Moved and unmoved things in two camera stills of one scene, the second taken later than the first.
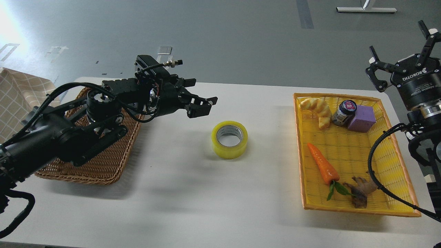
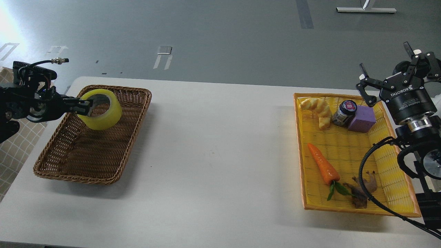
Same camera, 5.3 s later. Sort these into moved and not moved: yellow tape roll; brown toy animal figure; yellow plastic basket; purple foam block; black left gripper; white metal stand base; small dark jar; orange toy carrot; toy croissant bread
Moved: black left gripper; yellow tape roll
Not moved: brown toy animal figure; purple foam block; small dark jar; white metal stand base; toy croissant bread; yellow plastic basket; orange toy carrot
